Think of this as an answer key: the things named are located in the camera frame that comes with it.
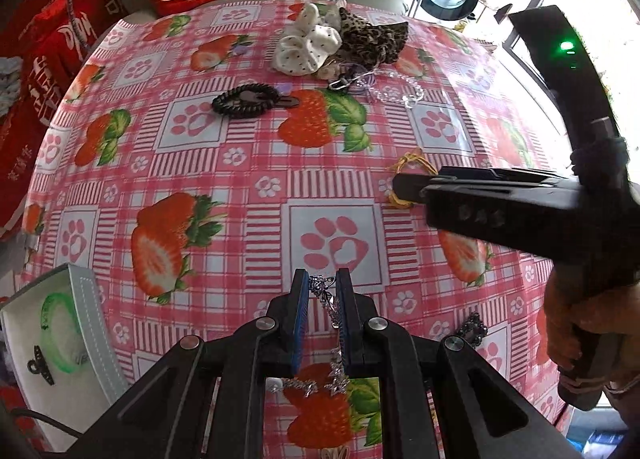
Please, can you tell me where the leopard print scrunchie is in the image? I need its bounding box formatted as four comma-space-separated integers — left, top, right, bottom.
337, 6, 410, 67

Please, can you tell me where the black cable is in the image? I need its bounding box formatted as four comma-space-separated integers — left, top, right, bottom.
10, 406, 83, 440

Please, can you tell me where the black claw hair clip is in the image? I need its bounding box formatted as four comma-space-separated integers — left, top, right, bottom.
27, 345, 58, 386

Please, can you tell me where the person's right hand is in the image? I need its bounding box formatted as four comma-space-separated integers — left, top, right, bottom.
544, 281, 640, 392

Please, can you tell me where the grey knitted cloth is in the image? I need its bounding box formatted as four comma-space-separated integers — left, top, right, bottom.
0, 56, 25, 117

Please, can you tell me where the white jewelry box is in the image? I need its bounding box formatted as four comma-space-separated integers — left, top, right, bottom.
0, 263, 128, 455

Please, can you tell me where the green bangle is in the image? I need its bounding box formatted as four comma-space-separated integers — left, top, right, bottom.
40, 291, 93, 372

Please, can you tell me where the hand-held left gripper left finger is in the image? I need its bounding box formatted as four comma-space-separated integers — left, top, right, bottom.
65, 269, 311, 459

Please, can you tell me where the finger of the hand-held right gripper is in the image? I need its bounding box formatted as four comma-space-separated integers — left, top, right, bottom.
439, 166, 563, 186
392, 173, 581, 260

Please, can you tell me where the silver carabiner clasp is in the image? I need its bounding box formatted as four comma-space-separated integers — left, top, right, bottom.
327, 64, 373, 90

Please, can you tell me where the black spiral hair tie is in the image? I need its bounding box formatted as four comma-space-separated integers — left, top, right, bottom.
211, 83, 281, 117

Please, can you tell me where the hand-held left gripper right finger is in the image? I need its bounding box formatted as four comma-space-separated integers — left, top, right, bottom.
335, 267, 566, 459

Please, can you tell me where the white polka dot scrunchie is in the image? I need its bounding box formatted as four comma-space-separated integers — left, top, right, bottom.
271, 3, 343, 77

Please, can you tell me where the black chain bracelet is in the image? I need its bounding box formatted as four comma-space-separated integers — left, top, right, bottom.
457, 311, 488, 351

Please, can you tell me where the strawberry print tablecloth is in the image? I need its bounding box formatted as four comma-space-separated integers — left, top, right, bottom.
20, 0, 616, 459

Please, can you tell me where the red printed blanket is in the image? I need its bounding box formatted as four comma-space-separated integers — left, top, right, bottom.
0, 0, 131, 240

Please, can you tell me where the silver chain necklace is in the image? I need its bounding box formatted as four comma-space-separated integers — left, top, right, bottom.
270, 275, 351, 395

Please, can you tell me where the clear bead chain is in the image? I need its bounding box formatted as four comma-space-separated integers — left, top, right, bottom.
372, 70, 426, 108

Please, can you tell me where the yellow rubber band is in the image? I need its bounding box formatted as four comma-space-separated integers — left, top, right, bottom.
389, 151, 438, 210

